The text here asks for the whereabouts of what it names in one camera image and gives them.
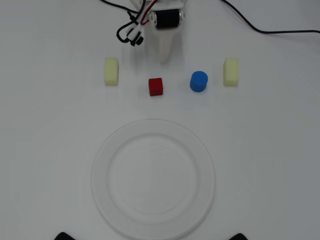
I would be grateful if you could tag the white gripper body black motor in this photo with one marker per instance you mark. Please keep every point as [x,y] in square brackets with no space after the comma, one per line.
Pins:
[167,19]

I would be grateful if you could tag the blue cylinder block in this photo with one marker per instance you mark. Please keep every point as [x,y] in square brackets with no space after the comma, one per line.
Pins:
[198,81]

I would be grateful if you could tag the red cube block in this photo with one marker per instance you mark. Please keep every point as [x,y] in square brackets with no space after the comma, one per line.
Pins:
[155,86]

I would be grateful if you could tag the black stand foot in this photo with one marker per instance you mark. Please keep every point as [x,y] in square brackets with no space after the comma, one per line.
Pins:
[64,236]
[240,237]

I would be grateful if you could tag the small white wrist camera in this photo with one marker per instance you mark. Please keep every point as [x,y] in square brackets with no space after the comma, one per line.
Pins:
[135,33]

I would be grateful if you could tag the white plastic plate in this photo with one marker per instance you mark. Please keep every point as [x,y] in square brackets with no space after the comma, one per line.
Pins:
[153,180]

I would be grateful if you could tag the pale yellow foam block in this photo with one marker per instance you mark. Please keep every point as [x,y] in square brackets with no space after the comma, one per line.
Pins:
[111,72]
[231,72]

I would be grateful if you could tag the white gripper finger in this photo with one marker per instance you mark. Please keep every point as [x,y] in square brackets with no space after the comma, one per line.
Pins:
[165,47]

